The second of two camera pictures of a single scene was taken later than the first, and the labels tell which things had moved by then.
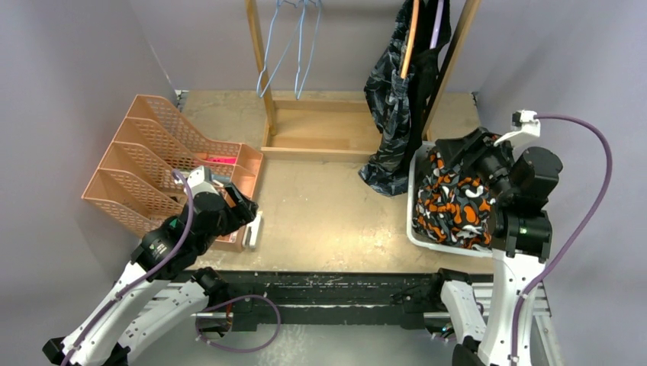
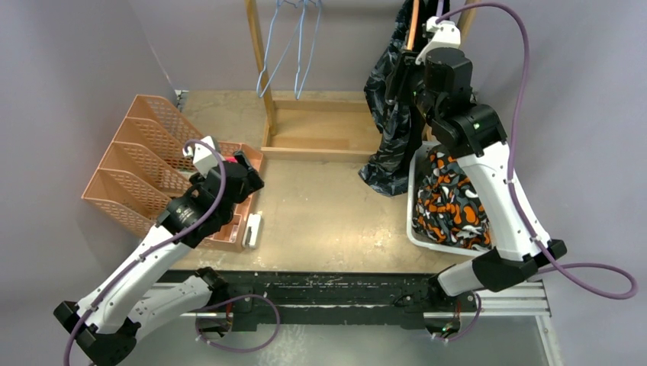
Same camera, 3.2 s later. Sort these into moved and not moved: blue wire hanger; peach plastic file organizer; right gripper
Moved: right gripper
Not moved: blue wire hanger; peach plastic file organizer
